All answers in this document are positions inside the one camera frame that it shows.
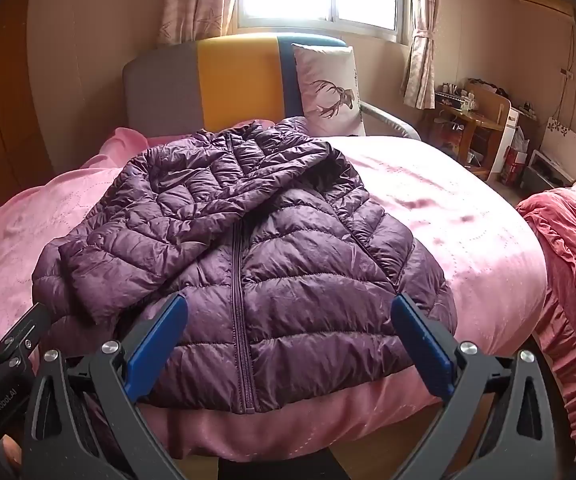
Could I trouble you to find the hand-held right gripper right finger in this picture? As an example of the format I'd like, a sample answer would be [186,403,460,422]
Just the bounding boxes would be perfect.
[390,292,557,480]

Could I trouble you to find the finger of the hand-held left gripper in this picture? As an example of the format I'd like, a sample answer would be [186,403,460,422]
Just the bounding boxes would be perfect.
[0,302,54,386]

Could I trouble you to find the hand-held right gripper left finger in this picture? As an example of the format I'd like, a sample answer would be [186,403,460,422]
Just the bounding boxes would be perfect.
[22,294,191,480]

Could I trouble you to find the purple down jacket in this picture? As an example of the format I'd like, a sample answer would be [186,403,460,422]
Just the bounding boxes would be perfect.
[32,116,459,415]

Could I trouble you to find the person's left hand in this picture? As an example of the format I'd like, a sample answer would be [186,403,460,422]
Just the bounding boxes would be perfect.
[0,437,24,478]

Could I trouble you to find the pink bed sheet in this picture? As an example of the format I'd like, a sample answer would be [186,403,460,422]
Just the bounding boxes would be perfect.
[0,120,550,463]

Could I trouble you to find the red ruffled blanket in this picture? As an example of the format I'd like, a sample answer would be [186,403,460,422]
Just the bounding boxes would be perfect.
[515,185,576,448]

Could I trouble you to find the red bag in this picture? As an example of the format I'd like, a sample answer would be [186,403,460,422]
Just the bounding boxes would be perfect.
[499,149,530,187]

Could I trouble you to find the black storage box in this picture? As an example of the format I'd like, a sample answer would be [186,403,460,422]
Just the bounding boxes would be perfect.
[522,149,576,197]

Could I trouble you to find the cluttered wooden desk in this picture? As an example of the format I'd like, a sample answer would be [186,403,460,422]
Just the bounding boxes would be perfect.
[422,79,511,181]

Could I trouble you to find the leaf print cardboard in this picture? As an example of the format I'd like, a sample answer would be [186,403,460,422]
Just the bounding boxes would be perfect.
[542,116,576,162]

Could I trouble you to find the white deer print pillow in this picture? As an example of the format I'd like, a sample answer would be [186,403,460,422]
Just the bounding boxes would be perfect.
[292,42,367,138]

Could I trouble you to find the grey yellow blue headboard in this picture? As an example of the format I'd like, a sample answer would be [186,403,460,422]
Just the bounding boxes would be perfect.
[122,32,363,137]

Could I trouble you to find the grey padded rail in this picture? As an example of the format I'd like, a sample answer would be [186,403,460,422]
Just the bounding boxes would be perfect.
[359,101,422,142]

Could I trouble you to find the wall air conditioner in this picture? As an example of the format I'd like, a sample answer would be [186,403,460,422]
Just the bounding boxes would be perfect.
[514,0,576,17]

